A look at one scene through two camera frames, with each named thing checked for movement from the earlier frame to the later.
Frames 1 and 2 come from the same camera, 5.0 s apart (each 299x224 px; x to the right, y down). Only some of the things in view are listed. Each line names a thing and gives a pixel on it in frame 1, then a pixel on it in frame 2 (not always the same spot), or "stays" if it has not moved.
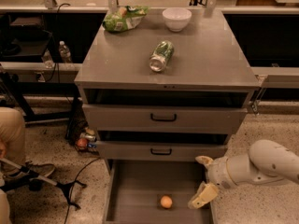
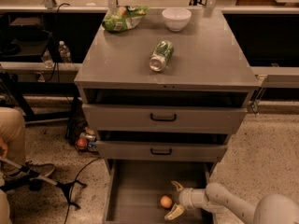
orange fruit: (165, 202) stays
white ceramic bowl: (177, 19) stays
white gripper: (218, 170) → (188, 198)
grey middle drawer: (162, 150) stays
